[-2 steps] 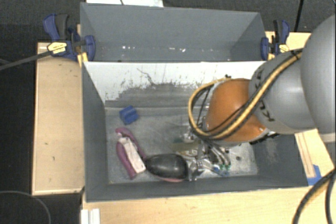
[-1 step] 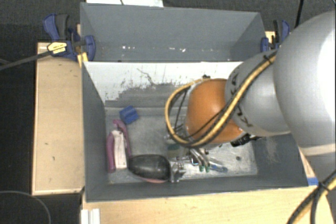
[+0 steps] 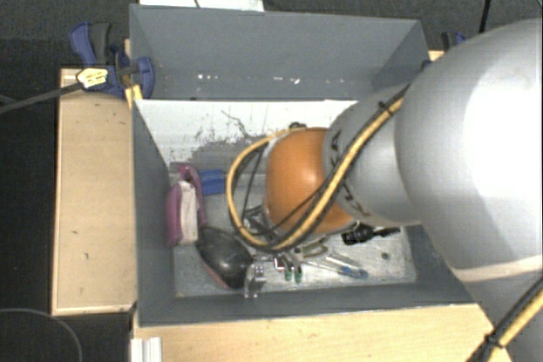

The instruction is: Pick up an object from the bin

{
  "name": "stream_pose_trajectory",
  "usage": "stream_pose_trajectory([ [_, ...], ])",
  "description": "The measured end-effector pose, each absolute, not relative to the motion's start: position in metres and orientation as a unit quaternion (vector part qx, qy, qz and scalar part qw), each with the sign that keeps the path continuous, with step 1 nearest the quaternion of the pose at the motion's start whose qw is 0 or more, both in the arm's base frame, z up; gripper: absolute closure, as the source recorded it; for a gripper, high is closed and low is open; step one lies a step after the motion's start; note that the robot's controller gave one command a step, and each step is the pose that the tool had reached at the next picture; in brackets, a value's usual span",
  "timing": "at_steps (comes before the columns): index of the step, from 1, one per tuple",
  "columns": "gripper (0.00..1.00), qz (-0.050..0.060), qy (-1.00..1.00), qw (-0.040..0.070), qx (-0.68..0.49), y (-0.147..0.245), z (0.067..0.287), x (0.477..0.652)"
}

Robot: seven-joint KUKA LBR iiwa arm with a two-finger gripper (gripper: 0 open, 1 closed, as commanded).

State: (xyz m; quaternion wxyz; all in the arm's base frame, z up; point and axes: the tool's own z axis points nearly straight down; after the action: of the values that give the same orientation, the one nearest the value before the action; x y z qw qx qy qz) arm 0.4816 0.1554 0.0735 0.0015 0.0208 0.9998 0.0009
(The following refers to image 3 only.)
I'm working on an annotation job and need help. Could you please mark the black and red oval thing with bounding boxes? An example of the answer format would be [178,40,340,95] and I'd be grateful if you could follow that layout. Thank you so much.
[195,226,256,291]

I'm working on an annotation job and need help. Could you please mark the grey metal bin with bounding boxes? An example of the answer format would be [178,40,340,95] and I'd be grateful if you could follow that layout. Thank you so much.
[128,3,481,328]

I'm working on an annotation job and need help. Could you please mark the purple and white packet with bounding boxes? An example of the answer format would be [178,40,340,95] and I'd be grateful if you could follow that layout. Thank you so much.
[165,163,210,248]

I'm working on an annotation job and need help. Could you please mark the black cylinder on white bracket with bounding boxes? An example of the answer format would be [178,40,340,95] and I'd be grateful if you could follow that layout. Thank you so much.
[340,224,402,247]

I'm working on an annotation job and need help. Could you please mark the pale wood board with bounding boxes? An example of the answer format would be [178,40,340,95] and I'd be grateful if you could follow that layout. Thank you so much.
[51,67,139,317]

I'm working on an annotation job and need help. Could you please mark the blue sponge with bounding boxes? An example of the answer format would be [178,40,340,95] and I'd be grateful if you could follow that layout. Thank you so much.
[198,168,227,197]

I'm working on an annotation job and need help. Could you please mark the clear blue pen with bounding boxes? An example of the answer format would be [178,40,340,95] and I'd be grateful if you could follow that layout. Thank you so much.
[304,255,370,281]

